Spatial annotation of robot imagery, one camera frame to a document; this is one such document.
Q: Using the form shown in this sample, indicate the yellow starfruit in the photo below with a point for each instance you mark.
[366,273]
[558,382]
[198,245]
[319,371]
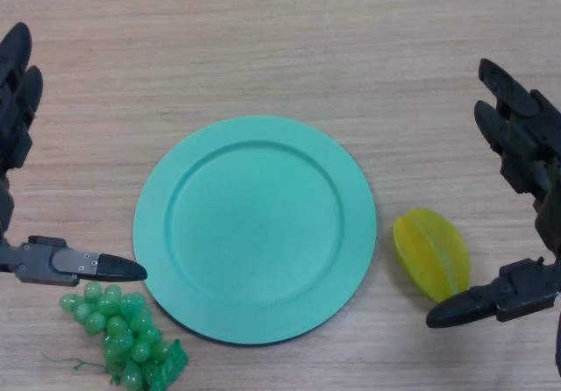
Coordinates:
[429,250]

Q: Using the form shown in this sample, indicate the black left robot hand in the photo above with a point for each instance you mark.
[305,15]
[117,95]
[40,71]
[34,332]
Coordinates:
[39,264]

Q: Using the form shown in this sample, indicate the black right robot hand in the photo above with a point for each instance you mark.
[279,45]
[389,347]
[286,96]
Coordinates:
[530,154]

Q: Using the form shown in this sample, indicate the green grape bunch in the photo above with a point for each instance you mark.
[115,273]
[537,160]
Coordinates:
[118,329]

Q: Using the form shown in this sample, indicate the green round plate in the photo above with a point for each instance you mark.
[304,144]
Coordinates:
[254,229]

